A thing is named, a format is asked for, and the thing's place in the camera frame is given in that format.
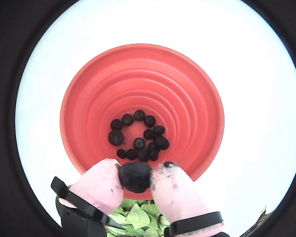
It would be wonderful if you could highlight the pile of green leaves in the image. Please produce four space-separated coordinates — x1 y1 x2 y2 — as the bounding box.
106 198 171 237

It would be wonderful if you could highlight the pink-tipped black gripper finger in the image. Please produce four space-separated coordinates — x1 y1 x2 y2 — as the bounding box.
50 159 125 237
149 161 231 237

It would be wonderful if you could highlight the red collapsible silicone cup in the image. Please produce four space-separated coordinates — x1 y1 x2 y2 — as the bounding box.
60 43 225 200

